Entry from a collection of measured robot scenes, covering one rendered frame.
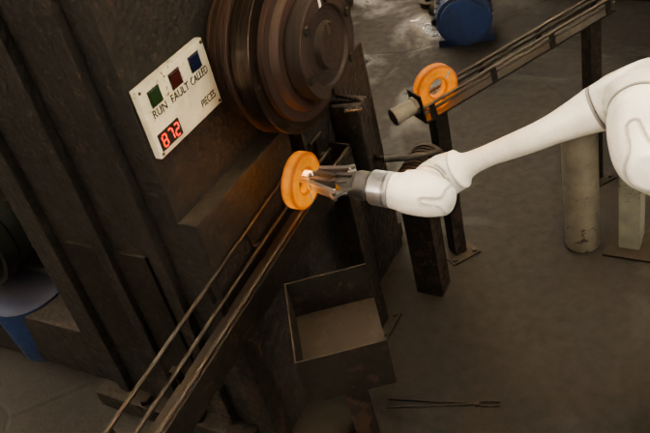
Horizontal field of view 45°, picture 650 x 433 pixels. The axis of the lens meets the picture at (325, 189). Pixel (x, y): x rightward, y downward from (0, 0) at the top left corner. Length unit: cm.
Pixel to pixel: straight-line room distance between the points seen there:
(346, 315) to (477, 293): 95
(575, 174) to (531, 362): 64
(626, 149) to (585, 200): 130
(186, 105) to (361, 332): 69
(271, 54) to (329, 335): 69
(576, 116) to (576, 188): 107
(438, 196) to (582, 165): 95
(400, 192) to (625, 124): 58
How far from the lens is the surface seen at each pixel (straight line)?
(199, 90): 196
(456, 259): 295
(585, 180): 276
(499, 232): 306
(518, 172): 336
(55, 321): 292
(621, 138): 154
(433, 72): 256
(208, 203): 201
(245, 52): 191
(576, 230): 289
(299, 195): 203
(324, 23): 202
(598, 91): 171
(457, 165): 198
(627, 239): 294
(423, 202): 187
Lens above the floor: 196
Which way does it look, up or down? 35 degrees down
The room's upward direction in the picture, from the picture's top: 15 degrees counter-clockwise
